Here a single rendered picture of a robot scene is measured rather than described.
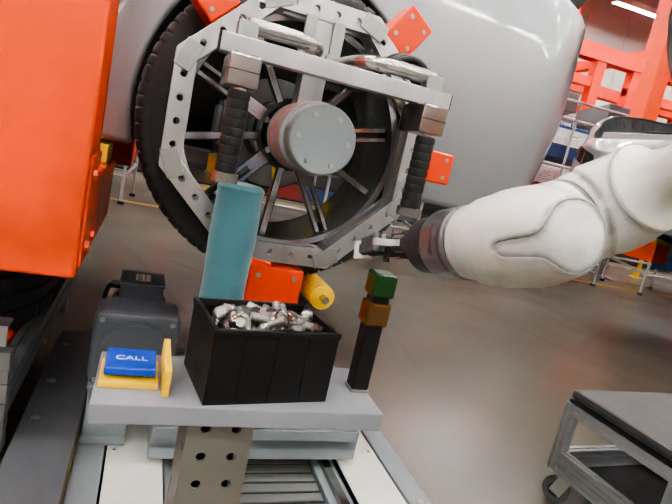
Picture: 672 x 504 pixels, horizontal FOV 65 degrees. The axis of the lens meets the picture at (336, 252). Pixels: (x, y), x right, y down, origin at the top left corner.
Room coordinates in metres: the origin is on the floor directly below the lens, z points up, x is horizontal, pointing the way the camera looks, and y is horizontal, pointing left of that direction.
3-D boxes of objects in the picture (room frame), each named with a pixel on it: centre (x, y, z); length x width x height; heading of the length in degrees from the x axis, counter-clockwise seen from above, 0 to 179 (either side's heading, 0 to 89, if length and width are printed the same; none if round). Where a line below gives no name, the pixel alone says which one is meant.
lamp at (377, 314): (0.86, -0.08, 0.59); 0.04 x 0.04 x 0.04; 21
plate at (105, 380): (0.73, 0.26, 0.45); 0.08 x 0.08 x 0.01; 21
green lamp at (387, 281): (0.86, -0.08, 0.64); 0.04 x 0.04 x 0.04; 21
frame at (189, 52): (1.15, 0.13, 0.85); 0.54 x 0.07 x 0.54; 111
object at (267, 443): (1.32, 0.14, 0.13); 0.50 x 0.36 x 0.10; 111
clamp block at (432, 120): (1.02, -0.10, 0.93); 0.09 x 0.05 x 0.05; 21
